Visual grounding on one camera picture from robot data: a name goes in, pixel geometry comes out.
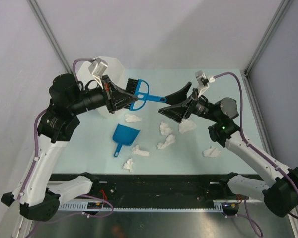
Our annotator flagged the right aluminium side rail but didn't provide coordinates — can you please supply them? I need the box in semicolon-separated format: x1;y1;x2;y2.
240;70;275;157

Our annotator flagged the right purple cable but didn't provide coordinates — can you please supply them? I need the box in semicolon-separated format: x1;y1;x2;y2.
213;71;298;233

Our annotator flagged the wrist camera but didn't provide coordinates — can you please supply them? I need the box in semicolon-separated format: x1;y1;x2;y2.
195;70;215;97
88;57;108;82

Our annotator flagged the purple cable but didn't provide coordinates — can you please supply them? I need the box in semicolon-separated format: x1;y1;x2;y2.
17;57;115;225
213;71;298;233

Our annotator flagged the blue dustpan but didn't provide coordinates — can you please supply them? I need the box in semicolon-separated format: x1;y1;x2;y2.
112;124;140;157

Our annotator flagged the paper scrap front centre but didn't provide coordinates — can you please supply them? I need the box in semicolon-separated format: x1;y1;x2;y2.
132;145;150;156

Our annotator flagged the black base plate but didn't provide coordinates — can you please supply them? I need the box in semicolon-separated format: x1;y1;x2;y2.
47;173;261;208

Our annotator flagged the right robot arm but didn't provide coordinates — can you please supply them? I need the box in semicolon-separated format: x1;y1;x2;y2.
159;83;298;217

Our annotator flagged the paper scrap centre right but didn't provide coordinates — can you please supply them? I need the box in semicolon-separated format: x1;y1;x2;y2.
178;119;197;134

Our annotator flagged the paper scrap front left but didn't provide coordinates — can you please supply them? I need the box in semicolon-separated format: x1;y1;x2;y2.
123;158;134;173

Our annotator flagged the paper scrap by brush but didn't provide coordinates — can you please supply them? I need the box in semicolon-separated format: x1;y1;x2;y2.
159;122;173;136

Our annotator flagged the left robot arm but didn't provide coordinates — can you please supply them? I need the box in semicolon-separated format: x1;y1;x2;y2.
1;73;138;222

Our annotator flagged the right aluminium frame post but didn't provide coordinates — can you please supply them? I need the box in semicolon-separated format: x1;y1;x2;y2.
244;0;294;76

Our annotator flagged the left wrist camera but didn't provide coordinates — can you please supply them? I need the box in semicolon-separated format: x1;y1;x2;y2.
88;57;108;82

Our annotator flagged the white faceted bin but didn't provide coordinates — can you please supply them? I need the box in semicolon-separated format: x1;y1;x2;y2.
76;56;127;119

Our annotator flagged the paper scrap near right arm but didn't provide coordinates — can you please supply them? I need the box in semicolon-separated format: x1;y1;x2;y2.
202;146;221;158

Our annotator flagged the paper scrap near bin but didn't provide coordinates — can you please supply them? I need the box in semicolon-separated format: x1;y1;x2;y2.
125;114;142;123

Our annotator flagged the blue hand brush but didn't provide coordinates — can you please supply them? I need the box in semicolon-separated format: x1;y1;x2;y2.
125;78;167;111

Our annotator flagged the left aluminium frame post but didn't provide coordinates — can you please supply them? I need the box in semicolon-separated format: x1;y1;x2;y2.
26;0;72;73

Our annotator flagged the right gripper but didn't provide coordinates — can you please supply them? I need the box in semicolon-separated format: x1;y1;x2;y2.
159;82;220;124

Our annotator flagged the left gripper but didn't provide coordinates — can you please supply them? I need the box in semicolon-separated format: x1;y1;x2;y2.
70;75;138;115

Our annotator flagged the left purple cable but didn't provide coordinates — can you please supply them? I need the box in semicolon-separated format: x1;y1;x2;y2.
17;57;115;225

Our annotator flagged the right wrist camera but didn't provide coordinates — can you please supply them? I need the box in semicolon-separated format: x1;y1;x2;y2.
195;70;215;97

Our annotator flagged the white slotted cable duct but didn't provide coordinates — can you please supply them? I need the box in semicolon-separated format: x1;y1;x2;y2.
58;199;223;212

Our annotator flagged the aluminium frame post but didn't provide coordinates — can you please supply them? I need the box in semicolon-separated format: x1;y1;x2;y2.
26;0;72;73
244;0;294;76

